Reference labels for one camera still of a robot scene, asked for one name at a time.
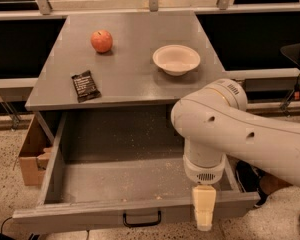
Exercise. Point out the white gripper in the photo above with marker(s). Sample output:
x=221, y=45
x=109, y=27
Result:
x=204, y=174

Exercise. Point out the grey top drawer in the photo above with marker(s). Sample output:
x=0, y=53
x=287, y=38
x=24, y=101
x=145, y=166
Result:
x=112, y=168

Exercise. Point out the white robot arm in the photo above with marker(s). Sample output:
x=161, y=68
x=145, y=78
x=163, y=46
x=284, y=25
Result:
x=214, y=123

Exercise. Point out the grey drawer cabinet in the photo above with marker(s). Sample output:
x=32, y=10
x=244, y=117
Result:
x=126, y=75

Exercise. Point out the black sneaker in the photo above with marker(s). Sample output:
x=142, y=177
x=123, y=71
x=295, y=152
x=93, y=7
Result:
x=249, y=178

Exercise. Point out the person's leg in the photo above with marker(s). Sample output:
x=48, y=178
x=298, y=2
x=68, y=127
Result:
x=270, y=184

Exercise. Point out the white bowl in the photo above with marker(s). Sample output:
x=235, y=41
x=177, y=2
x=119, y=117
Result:
x=176, y=60

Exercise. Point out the black snack packet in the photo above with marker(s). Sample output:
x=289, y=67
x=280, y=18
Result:
x=85, y=87

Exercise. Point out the black laptop table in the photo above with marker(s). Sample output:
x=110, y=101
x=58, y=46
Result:
x=295, y=55

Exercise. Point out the black device on floor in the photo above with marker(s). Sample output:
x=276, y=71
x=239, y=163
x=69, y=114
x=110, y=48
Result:
x=33, y=237

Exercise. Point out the cardboard box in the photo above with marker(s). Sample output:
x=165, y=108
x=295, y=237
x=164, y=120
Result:
x=34, y=155

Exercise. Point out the red apple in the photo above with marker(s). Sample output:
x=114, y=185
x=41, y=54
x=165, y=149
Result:
x=101, y=41

